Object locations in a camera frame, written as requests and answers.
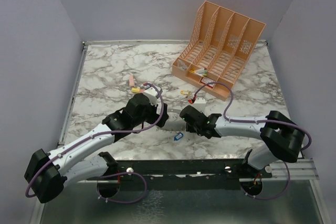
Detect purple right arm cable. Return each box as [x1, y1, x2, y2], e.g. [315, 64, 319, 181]
[193, 82, 312, 200]

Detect pink eraser stick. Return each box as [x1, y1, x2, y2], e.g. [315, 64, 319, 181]
[129, 75, 135, 88]

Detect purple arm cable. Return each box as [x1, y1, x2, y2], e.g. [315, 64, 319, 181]
[193, 82, 312, 200]
[25, 82, 169, 198]

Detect yellow capped pink tube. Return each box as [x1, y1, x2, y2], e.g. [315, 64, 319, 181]
[131, 88, 144, 94]

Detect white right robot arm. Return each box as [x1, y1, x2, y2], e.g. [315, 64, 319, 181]
[180, 105, 305, 177]

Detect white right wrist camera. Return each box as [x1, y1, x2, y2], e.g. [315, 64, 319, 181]
[190, 98, 206, 112]

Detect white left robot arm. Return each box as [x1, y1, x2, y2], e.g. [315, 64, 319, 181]
[24, 93, 169, 203]

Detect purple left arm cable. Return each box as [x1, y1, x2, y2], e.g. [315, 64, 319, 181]
[25, 82, 169, 198]

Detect coloured markers in organizer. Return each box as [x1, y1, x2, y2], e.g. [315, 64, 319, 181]
[190, 68, 207, 77]

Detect red white small box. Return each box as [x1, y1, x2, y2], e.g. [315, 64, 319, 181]
[200, 77, 215, 89]

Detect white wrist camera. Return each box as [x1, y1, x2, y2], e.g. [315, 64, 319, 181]
[142, 83, 163, 105]
[190, 98, 206, 112]

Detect peach plastic file organizer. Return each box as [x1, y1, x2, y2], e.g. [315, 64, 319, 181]
[172, 1, 266, 101]

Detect clear plastic bag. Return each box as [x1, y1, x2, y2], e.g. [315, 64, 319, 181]
[176, 59, 188, 71]

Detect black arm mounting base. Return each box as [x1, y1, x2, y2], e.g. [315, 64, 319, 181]
[92, 153, 272, 190]

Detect blue key tag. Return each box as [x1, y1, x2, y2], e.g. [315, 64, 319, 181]
[174, 132, 184, 141]

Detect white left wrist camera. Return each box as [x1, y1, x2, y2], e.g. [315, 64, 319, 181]
[142, 83, 163, 105]

